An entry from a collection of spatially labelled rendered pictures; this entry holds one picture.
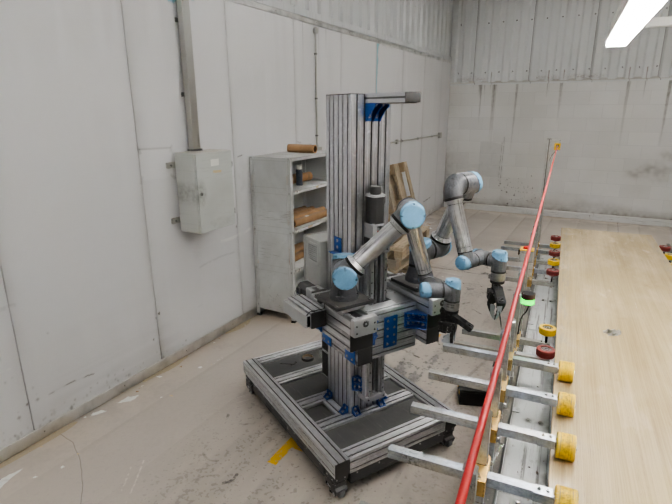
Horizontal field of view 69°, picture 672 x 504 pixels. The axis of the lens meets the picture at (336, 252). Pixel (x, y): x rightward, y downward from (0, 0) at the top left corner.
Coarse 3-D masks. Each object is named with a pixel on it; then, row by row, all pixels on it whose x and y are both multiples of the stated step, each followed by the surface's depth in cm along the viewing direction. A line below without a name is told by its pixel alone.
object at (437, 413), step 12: (420, 408) 169; (432, 408) 169; (444, 420) 166; (456, 420) 164; (468, 420) 163; (504, 432) 158; (516, 432) 157; (528, 432) 156; (540, 432) 156; (540, 444) 154; (552, 444) 152
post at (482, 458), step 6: (480, 408) 140; (486, 426) 137; (486, 432) 138; (486, 438) 138; (486, 444) 139; (480, 450) 140; (486, 450) 139; (480, 456) 140; (486, 456) 140; (480, 462) 141; (486, 462) 140; (480, 498) 144
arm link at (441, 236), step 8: (472, 176) 248; (480, 176) 251; (472, 184) 246; (480, 184) 250; (472, 192) 250; (464, 200) 252; (448, 216) 261; (440, 224) 267; (448, 224) 263; (432, 232) 273; (440, 232) 267; (448, 232) 266; (432, 240) 271; (440, 240) 268; (448, 240) 270; (440, 248) 270; (448, 248) 275; (440, 256) 275
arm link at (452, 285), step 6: (444, 282) 233; (450, 282) 229; (456, 282) 229; (450, 288) 230; (456, 288) 229; (450, 294) 230; (456, 294) 230; (444, 300) 235; (450, 300) 231; (456, 300) 231
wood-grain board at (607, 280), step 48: (576, 240) 407; (624, 240) 407; (576, 288) 298; (624, 288) 298; (576, 336) 235; (624, 336) 235; (576, 384) 194; (624, 384) 194; (576, 432) 166; (624, 432) 165; (576, 480) 144; (624, 480) 144
